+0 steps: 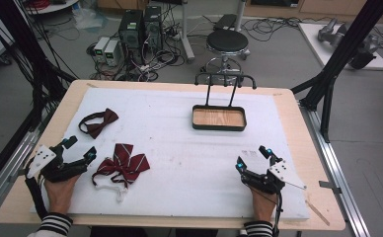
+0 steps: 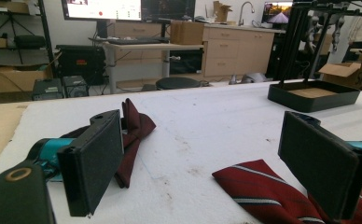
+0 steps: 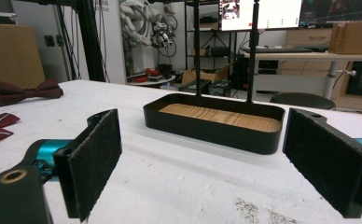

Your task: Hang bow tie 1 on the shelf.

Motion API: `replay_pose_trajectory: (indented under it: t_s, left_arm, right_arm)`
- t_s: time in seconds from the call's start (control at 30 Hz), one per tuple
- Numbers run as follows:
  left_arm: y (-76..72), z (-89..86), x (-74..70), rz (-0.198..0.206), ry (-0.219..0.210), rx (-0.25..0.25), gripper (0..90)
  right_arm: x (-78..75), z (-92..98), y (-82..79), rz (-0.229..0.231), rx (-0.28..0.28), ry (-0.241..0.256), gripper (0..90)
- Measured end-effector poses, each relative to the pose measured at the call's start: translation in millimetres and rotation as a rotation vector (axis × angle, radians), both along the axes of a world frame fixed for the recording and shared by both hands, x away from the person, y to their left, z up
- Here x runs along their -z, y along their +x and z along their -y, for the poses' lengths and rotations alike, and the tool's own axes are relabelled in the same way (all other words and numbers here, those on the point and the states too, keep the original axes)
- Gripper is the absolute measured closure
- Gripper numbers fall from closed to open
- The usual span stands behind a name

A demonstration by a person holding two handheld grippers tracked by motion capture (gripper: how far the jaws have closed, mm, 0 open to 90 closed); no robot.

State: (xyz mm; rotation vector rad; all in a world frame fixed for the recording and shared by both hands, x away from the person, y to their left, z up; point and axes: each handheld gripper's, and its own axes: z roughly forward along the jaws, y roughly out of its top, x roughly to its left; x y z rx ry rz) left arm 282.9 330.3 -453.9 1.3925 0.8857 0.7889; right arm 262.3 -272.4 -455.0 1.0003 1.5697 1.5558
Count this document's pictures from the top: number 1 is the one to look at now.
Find red striped bow tie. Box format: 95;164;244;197
91;142;151;203

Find grey robot parts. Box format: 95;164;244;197
317;17;381;70

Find plain dark maroon bow tie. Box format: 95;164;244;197
78;107;120;140

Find metal bracket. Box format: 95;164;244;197
318;180;343;196

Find black frame post with cables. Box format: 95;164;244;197
0;0;79;196

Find person's striped-cuff sleeve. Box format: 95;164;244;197
27;211;74;237
243;219;274;237

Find person's left striped-cuff sleeve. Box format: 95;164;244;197
27;211;74;237

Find person's right striped-cuff sleeve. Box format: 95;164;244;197
243;219;274;237

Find aluminium rail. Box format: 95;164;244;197
0;108;57;225
298;100;372;237

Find black rack with wooden tray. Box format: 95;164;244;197
191;72;259;132

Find white bench power supply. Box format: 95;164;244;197
103;39;121;67
93;36;111;63

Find black round stool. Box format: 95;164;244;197
198;29;252;83

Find large black computer tower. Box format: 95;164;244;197
117;9;145;64

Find round white table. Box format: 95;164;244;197
24;0;81;16

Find light wooden table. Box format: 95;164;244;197
0;79;347;232

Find white floor board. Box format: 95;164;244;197
297;22;383;72

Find clear plastic bag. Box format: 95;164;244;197
71;5;109;32

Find white foam mat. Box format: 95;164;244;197
31;86;311;222

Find thin wooden stick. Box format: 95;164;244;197
305;198;331;227

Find person's dark trousers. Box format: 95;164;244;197
90;226;219;237

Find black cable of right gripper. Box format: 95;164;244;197
271;190;285;237

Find person's left hand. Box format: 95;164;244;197
43;174;81;215

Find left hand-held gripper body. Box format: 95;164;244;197
26;143;89;184

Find black strap of left gripper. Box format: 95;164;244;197
24;175;49;221

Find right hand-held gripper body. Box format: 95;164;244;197
241;157;308;196

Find white table leg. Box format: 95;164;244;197
234;0;248;33
179;0;196;64

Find person's right hand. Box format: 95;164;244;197
250;189;277;223

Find flat black device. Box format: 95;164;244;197
213;13;239;32

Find tangle of floor cables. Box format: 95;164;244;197
86;3;383;83

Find slim black computer tower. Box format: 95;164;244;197
142;5;164;54

